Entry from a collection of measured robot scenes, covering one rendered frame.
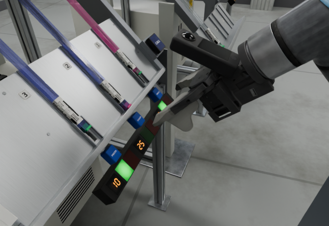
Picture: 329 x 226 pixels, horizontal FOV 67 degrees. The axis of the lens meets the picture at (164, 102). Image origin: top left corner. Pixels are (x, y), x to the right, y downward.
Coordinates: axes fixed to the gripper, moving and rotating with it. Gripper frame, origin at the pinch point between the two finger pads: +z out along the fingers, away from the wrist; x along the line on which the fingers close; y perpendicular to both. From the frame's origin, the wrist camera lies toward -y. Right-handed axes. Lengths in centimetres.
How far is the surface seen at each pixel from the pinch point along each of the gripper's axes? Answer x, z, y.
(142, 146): -3.2, 10.9, 5.3
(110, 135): -9.3, 7.8, -2.8
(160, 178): 21, 47, 33
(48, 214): -26.4, 7.7, -2.6
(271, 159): 68, 28, 80
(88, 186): 11, 73, 17
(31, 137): -18.9, 10.0, -12.3
